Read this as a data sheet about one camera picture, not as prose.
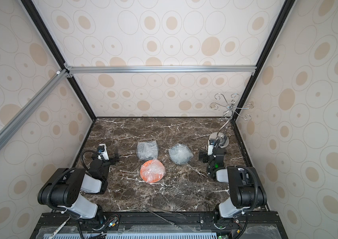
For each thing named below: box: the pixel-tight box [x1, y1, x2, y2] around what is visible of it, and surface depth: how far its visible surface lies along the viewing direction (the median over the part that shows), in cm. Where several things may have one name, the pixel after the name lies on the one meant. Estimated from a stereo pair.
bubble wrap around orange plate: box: [139, 158, 167, 184], surface depth 89 cm
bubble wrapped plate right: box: [168, 143, 194, 165], surface depth 98 cm
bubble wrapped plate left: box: [136, 140, 159, 162], surface depth 100 cm
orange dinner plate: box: [140, 159, 167, 184], surface depth 89 cm
